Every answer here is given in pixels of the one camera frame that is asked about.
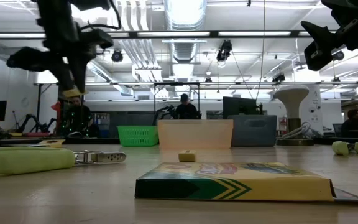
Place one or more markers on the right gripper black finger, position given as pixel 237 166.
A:
pixel 322 36
pixel 319 56

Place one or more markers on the orange translucent bin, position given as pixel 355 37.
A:
pixel 194 134

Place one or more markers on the green plastic basket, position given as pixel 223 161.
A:
pixel 137 136

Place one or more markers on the dark grey plastic bin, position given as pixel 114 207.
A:
pixel 253 132

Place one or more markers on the black background robot arm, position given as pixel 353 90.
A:
pixel 26 119

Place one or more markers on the silver ceiling duct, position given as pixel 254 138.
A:
pixel 185 49

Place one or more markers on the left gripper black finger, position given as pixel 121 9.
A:
pixel 96 40
pixel 33 60

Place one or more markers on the yellow green crayon box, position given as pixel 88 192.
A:
pixel 228 186
pixel 53 143

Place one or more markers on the white mushroom-shaped lamp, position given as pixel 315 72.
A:
pixel 291 96

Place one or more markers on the black beam with light strips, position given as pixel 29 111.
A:
pixel 214 34

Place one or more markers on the black background shelf frame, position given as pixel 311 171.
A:
pixel 38 105

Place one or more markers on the person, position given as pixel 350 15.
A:
pixel 186 110
pixel 353 121
pixel 78 116

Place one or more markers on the black ceiling spotlight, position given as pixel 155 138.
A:
pixel 279 78
pixel 224 51
pixel 339 56
pixel 117 56

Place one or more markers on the black background rig frame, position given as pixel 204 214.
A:
pixel 176 83

